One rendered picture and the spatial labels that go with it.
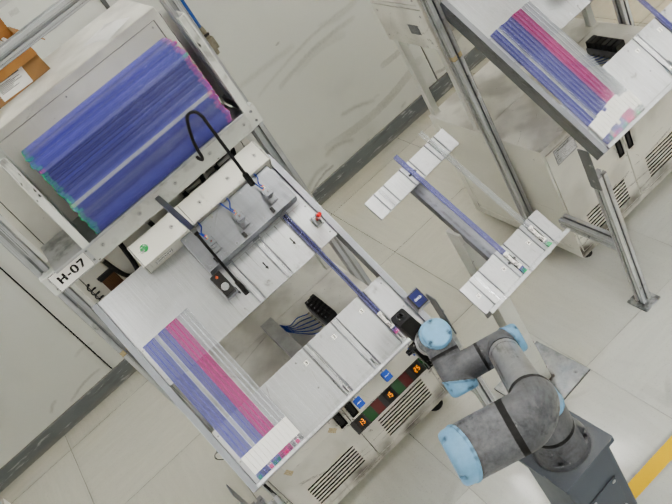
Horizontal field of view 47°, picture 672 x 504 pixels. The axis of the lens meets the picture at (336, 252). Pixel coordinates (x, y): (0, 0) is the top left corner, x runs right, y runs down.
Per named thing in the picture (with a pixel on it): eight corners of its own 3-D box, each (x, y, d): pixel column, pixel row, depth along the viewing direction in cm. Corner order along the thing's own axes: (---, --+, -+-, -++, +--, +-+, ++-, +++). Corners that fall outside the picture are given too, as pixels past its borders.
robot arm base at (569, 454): (603, 438, 190) (593, 416, 185) (565, 483, 187) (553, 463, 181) (556, 410, 202) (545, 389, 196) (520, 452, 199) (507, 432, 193)
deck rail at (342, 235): (430, 322, 228) (433, 319, 222) (425, 327, 228) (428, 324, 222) (270, 160, 241) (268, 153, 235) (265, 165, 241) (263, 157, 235)
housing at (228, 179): (274, 174, 241) (270, 158, 228) (155, 279, 233) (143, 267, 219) (257, 157, 243) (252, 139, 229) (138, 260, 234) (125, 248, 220)
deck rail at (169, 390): (261, 486, 216) (258, 487, 210) (255, 491, 216) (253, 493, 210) (102, 306, 229) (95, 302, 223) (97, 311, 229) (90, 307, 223)
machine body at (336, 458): (456, 401, 289) (386, 298, 253) (321, 536, 277) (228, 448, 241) (364, 329, 341) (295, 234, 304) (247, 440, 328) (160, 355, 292)
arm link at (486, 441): (532, 444, 190) (532, 456, 138) (479, 472, 191) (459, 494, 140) (507, 400, 193) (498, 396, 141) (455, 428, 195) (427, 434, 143)
